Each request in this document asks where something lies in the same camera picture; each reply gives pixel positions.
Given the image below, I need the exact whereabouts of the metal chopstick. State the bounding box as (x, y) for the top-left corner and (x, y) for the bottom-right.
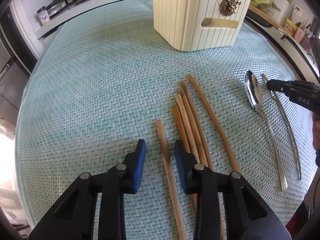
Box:
(261, 73), (302, 181)

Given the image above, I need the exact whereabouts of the metal spoon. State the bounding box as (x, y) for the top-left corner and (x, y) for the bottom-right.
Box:
(244, 70), (287, 191)

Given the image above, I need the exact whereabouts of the wooden chopstick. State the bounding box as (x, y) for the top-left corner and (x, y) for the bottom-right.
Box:
(156, 120), (187, 239)
(172, 104), (198, 208)
(175, 94), (200, 163)
(187, 74), (240, 172)
(179, 88), (208, 167)
(180, 81), (214, 171)

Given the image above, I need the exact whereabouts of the person's right hand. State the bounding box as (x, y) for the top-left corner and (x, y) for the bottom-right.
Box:
(312, 113), (320, 151)

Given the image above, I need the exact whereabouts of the yellow packet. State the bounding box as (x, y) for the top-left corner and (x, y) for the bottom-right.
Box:
(283, 17), (298, 36)

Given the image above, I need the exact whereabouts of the wooden cutting board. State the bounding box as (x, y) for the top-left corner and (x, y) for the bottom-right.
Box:
(248, 5), (292, 36)

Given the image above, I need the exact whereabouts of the white knife block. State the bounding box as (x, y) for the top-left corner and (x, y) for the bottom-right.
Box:
(271, 0), (292, 26)

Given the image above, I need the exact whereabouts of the bag of yellow green items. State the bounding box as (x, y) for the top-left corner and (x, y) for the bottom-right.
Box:
(251, 0), (281, 14)

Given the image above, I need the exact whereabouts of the green woven table mat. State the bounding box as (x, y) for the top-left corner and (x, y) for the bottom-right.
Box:
(16, 0), (317, 239)

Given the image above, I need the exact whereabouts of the cream utensil holder box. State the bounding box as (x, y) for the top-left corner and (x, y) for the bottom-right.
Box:
(153, 0), (251, 51)

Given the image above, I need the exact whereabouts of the grey refrigerator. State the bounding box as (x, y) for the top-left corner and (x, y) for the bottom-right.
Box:
(1, 11), (30, 125)

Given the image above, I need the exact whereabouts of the white spice jar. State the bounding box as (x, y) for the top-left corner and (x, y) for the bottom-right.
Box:
(37, 6), (50, 25)

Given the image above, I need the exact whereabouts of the black spice rack tray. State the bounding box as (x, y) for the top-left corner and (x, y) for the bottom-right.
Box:
(46, 0), (66, 17)

